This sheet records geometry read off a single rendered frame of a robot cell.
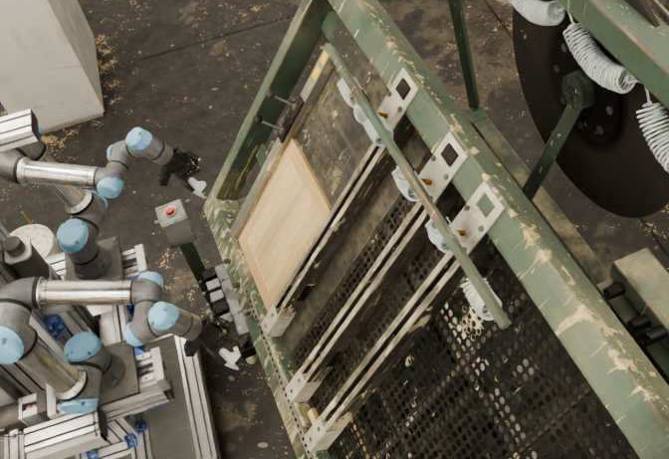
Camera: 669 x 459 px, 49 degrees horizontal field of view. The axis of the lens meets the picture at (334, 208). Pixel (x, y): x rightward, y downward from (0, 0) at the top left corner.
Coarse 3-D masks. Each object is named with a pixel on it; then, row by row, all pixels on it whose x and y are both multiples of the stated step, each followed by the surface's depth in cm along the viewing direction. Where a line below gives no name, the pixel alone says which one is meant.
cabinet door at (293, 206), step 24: (288, 144) 283; (288, 168) 283; (264, 192) 296; (288, 192) 282; (312, 192) 268; (264, 216) 296; (288, 216) 281; (312, 216) 268; (240, 240) 311; (264, 240) 295; (288, 240) 280; (312, 240) 266; (264, 264) 294; (288, 264) 279; (264, 288) 292
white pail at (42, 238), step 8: (24, 216) 396; (32, 224) 401; (16, 232) 400; (24, 232) 400; (32, 232) 399; (40, 232) 399; (48, 232) 398; (32, 240) 396; (40, 240) 395; (48, 240) 395; (56, 240) 399; (40, 248) 392; (48, 248) 392; (56, 248) 395; (48, 256) 388
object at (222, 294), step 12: (204, 276) 319; (216, 276) 320; (228, 276) 320; (216, 288) 315; (228, 288) 317; (216, 300) 311; (228, 300) 313; (216, 312) 307; (228, 312) 310; (240, 312) 309; (240, 324) 305; (240, 336) 303; (240, 348) 297; (252, 348) 297; (252, 360) 306
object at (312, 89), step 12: (312, 72) 268; (324, 72) 264; (312, 84) 268; (324, 84) 268; (312, 96) 270; (300, 120) 277; (276, 144) 287; (276, 156) 286; (264, 168) 293; (264, 180) 293; (252, 192) 300; (252, 204) 301; (240, 216) 308; (240, 228) 309
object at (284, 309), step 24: (408, 96) 213; (360, 120) 214; (408, 120) 221; (360, 168) 236; (384, 168) 233; (360, 192) 238; (336, 216) 245; (336, 240) 252; (312, 264) 256; (288, 288) 268; (312, 288) 267; (288, 312) 273
